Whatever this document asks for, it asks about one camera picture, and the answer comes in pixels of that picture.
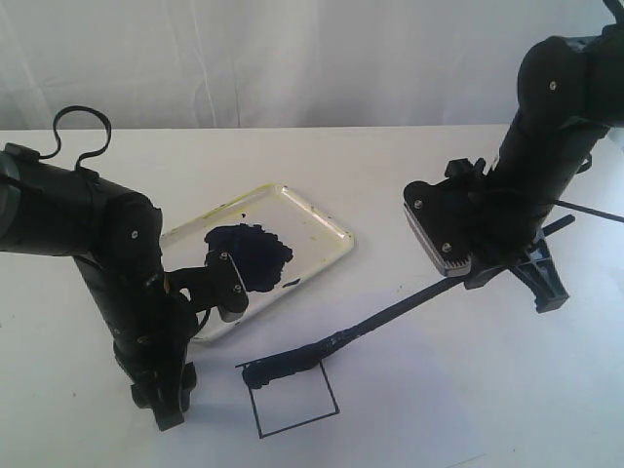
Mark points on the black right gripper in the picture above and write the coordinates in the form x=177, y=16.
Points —
x=510, y=234

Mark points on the white paper with square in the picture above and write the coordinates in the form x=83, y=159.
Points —
x=382, y=401

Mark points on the white paint tray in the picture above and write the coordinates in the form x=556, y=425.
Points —
x=277, y=239

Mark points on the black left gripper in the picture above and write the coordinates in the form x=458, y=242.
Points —
x=150, y=340

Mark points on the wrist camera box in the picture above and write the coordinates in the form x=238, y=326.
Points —
x=216, y=284
x=442, y=215

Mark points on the white backdrop curtain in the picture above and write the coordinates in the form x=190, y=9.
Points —
x=253, y=64

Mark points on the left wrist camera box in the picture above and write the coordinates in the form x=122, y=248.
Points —
x=216, y=284

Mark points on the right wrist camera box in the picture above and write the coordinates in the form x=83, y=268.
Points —
x=442, y=215

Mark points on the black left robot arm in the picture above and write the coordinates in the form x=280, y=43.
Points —
x=113, y=235

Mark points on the black paintbrush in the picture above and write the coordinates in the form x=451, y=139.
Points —
x=261, y=372

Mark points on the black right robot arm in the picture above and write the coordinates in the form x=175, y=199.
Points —
x=570, y=95

